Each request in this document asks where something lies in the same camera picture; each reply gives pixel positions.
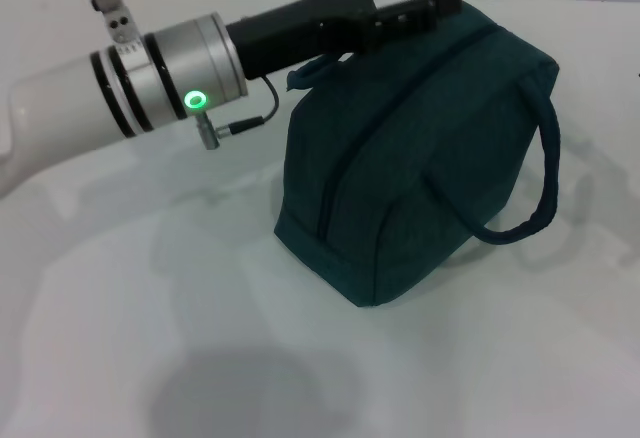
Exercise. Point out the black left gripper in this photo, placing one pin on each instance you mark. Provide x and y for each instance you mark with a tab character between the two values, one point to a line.
300	33

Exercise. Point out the dark teal lunch bag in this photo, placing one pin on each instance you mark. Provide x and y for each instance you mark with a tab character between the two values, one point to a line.
425	168

